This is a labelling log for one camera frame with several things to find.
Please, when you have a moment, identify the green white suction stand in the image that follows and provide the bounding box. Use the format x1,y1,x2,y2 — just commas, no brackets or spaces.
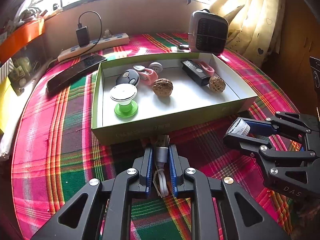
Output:
109,83,138,118

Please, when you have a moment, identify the orange tray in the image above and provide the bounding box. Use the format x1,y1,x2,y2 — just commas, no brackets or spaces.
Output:
0,17,45,63

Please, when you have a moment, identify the black oval key fob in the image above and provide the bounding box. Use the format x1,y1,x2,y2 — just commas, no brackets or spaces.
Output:
116,69,140,87

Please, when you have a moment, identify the walnut near remote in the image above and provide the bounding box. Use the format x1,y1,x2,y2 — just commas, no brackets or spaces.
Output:
209,76,226,93

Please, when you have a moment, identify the white USB cable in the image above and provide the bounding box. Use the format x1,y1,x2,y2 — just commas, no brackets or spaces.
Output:
152,134,171,198

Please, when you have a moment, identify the black small remote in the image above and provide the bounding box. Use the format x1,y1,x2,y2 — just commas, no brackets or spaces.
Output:
181,60,210,86

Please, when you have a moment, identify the black charger with cable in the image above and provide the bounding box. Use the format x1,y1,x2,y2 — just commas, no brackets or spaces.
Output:
76,10,103,56

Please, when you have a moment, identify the black smartphone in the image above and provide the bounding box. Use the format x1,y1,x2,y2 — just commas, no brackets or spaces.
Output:
47,54,106,95

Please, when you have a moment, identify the striped gift box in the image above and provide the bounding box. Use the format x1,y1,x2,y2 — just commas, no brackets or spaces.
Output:
0,58,15,83

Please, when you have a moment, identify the yellow box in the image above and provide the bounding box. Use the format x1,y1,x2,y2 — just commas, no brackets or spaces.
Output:
0,77,13,135

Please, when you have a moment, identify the white plug on strip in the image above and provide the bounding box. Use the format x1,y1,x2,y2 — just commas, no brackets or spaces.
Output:
103,29,112,39

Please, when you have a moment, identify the pink white clip gadget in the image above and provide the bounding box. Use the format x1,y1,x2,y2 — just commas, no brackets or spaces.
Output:
133,64,158,86

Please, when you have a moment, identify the green white cardboard box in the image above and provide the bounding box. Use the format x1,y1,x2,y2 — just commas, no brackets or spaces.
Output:
91,53,257,145

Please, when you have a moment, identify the white power strip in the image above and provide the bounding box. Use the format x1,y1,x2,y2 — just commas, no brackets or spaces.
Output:
57,33,130,62

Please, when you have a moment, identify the walnut near centre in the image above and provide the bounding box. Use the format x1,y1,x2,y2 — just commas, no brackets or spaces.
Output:
152,78,173,97

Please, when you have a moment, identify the cream heart curtain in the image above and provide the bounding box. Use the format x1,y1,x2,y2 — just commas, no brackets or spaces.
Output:
209,0,285,67

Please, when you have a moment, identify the white round wall plug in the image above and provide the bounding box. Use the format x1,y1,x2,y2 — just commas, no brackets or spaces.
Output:
149,62,163,74

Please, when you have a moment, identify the grey portable heater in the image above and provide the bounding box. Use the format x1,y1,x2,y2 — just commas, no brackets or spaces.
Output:
188,9,229,55

